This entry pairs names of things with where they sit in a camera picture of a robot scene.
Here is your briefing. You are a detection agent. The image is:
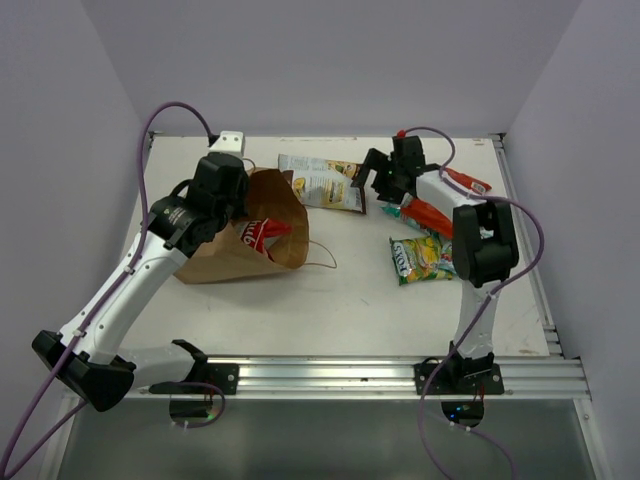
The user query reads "aluminium rail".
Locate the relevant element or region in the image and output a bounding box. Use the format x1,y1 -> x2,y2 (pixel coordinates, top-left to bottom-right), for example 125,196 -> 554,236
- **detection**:
69,354 -> 591,401
490,133 -> 564,357

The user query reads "brown paper bag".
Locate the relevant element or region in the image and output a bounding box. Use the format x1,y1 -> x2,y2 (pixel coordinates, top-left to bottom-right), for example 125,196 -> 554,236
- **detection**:
175,169 -> 314,285

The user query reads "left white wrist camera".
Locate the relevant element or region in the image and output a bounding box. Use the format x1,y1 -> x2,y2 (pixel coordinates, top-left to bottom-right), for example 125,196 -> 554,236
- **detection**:
208,131 -> 245,159

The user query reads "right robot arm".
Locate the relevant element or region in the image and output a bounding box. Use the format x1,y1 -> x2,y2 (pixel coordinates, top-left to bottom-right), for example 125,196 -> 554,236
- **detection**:
352,134 -> 519,395

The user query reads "aluminium front rail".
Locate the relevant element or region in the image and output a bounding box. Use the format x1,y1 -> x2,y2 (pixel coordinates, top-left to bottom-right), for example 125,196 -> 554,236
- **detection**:
69,354 -> 591,401

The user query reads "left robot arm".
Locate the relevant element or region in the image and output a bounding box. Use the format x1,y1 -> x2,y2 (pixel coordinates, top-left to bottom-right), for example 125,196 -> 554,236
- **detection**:
32,152 -> 249,412

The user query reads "aluminium right side rail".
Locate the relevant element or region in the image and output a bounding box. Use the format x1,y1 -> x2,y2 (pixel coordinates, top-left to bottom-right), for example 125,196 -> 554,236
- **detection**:
490,133 -> 564,357

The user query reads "yellow green Fox's candy bag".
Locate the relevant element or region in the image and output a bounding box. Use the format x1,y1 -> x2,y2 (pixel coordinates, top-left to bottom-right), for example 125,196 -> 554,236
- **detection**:
389,234 -> 457,286

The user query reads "brown white chips bag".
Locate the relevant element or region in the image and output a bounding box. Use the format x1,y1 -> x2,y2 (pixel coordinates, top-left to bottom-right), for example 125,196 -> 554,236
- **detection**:
277,154 -> 366,214

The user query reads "mint green Fox's candy bag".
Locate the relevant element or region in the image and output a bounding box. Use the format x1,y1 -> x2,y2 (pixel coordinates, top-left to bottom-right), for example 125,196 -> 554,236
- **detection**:
380,204 -> 413,223

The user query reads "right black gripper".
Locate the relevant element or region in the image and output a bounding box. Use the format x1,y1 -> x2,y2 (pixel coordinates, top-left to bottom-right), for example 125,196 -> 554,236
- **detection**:
351,148 -> 405,205

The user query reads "red cassava chips bag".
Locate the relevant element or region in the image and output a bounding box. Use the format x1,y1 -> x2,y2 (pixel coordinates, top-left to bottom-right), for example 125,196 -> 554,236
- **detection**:
234,218 -> 292,260

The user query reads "red orange snack bag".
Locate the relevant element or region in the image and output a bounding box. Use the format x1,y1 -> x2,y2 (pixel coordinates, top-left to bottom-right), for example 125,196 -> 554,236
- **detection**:
399,167 -> 492,240

